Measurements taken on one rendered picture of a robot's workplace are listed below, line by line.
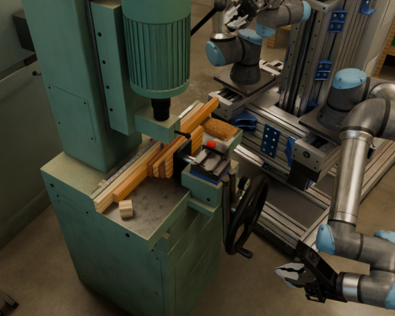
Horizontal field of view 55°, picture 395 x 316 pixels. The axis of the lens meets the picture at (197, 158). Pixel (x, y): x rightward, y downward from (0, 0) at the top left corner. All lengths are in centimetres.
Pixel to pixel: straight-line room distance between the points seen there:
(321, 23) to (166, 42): 85
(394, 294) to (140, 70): 85
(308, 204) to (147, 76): 139
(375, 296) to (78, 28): 103
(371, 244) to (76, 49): 96
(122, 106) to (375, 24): 123
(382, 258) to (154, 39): 80
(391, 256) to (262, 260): 114
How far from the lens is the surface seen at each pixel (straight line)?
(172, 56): 103
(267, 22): 147
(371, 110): 121
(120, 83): 116
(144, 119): 123
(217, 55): 172
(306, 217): 213
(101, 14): 109
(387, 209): 265
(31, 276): 223
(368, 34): 200
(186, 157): 124
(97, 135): 132
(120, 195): 119
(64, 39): 118
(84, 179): 144
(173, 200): 120
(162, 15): 97
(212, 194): 118
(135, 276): 161
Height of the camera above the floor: 181
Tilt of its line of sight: 43 degrees down
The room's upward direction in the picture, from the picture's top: 2 degrees clockwise
